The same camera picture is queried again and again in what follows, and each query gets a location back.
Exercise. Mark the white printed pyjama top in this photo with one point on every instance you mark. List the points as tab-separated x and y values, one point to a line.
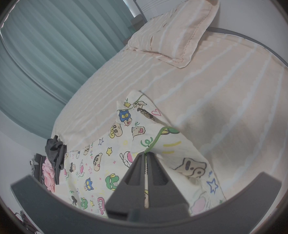
124	140

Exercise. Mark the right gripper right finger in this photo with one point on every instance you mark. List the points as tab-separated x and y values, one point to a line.
161	186

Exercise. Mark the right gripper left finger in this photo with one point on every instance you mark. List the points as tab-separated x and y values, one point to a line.
131	186

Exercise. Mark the grey white bedside table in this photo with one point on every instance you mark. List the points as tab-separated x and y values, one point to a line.
137	23

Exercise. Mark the pink garment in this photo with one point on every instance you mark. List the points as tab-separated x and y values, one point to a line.
49	175

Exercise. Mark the pale pink striped pillow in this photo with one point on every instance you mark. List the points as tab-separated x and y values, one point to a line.
175	30

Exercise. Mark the blue-green curtain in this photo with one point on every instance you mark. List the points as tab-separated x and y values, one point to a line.
48	45

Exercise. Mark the black garment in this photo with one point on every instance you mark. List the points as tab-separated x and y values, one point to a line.
56	152

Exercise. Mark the bed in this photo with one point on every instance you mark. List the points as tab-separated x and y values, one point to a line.
219	94

